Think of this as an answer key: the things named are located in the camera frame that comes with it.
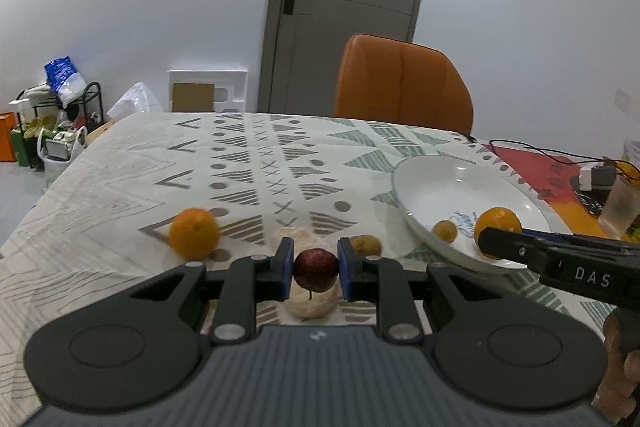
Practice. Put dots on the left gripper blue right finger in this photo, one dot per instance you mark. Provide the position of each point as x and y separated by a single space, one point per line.
384 283

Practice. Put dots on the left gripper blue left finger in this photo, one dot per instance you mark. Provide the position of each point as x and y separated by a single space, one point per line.
247 282

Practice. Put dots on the yellow-green lime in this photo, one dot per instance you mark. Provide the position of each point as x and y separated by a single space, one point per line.
446 231
366 245

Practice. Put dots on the small dark red fruit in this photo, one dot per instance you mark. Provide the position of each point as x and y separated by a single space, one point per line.
315 270

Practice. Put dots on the large orange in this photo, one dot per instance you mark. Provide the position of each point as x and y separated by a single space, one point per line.
500 218
194 234

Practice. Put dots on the person's right hand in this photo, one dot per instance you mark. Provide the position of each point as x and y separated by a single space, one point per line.
614 398

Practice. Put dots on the translucent plastic cup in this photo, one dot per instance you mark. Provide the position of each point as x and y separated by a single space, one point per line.
621 208

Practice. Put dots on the yellow-green lime in plate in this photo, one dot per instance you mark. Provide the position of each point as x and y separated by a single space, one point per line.
446 231

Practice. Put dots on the white power adapter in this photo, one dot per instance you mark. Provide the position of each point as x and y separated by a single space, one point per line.
597 177

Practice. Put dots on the white ceramic plate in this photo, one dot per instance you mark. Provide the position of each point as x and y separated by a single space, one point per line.
433 188

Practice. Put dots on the red orange cartoon mat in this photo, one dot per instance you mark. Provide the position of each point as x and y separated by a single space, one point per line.
554 177

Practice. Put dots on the patterned white tablecloth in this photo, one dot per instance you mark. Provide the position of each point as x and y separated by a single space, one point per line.
102 226

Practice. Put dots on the white foam packaging with cardboard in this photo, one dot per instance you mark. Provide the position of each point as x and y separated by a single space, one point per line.
207 91

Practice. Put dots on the orange leather chair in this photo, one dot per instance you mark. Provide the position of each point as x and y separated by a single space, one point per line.
387 80

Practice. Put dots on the clear plastic bag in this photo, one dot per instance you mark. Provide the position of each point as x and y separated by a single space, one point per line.
136 100

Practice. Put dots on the white bag with items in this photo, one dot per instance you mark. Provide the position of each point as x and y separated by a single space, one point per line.
59 152

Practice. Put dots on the black metal rack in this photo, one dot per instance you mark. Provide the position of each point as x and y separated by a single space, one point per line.
39 108

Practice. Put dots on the blue and white plastic bag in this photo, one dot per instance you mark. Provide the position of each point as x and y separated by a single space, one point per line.
64 80

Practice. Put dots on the orange paper shopping bag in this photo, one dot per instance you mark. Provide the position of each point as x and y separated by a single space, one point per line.
7 124

